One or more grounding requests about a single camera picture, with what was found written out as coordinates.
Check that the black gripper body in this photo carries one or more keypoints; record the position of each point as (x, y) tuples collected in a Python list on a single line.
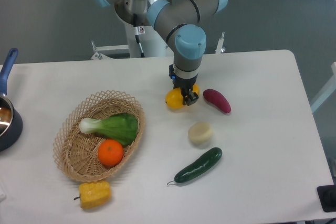
[(184, 84)]

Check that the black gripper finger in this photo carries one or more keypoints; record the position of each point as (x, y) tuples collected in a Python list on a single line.
[(189, 96)]

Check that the yellow mango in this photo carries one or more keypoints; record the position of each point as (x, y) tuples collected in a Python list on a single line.
[(174, 98)]

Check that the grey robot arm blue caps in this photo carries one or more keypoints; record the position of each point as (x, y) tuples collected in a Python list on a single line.
[(189, 47)]

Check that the purple sweet potato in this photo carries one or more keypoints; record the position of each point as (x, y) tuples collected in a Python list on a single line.
[(215, 98)]

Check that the beige round bun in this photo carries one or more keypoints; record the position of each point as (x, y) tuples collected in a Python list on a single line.
[(200, 133)]

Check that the green cucumber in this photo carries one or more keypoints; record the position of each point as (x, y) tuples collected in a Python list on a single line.
[(199, 167)]

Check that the green bok choy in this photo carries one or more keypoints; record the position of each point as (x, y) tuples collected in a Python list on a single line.
[(121, 127)]

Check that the orange tangerine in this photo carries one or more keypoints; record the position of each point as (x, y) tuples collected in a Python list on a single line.
[(110, 152)]

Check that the woven wicker basket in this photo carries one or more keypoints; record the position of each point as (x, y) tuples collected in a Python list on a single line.
[(76, 154)]

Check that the yellow bell pepper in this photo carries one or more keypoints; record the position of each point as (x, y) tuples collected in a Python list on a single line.
[(94, 194)]

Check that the black device at table edge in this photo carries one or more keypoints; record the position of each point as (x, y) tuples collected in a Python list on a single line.
[(326, 195)]

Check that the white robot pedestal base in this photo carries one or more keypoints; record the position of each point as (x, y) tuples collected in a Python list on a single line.
[(147, 40)]

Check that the white frame at right edge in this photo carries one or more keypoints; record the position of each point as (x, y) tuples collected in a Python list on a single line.
[(324, 92)]

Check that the blue saucepan with handle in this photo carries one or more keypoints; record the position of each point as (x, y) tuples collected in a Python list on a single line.
[(11, 120)]

